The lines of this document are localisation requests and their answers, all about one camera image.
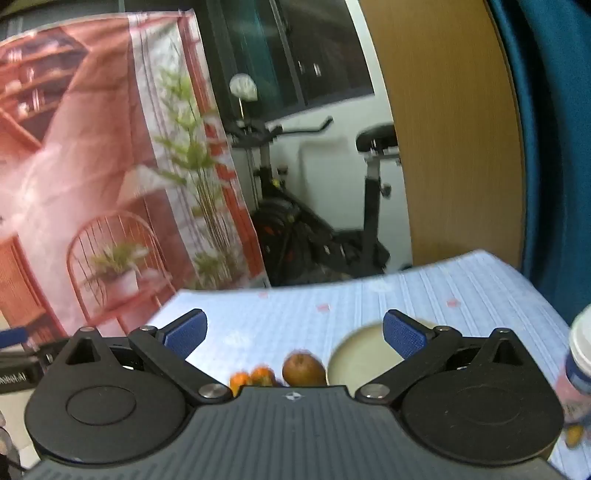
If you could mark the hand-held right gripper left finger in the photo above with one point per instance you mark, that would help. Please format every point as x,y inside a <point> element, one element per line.
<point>184,333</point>

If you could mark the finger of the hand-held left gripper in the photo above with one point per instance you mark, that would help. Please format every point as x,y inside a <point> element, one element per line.
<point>13,337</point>

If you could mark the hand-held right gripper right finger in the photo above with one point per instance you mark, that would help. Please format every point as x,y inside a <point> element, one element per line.
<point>406,335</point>

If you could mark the beige plate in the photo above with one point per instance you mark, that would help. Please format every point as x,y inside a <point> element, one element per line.
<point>355,360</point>

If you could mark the small tangerine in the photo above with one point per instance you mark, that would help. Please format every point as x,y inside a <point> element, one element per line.
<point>263,374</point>
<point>240,381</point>

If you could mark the blue plaid tablecloth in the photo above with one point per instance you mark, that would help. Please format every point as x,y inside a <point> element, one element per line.
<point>300,314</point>

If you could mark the red apple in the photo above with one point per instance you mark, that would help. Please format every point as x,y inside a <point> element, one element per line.
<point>302,369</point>

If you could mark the black exercise bike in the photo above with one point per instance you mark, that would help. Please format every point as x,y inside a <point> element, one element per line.
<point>369,207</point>

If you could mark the pink printed cup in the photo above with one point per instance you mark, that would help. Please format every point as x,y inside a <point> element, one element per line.
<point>577,369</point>

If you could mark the printed backdrop cloth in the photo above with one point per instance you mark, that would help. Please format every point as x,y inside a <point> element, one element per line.
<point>92,161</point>

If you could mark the small orange kumquat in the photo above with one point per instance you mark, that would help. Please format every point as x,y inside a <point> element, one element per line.
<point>575,436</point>

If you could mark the wooden board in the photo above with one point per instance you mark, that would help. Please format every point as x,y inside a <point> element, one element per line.
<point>452,138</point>

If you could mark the blue curtain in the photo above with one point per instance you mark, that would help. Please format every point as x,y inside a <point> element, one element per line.
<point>563,138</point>

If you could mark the dark window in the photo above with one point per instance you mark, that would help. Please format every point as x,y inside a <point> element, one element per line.
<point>300,46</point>

